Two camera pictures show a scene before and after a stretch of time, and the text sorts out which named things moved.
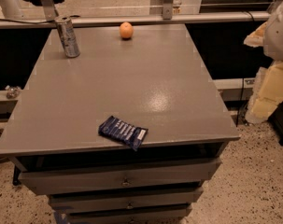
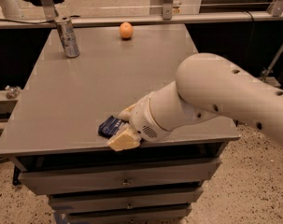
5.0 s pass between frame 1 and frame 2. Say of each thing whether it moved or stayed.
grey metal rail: stayed
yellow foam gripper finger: moved
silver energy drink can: stayed
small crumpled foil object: stayed
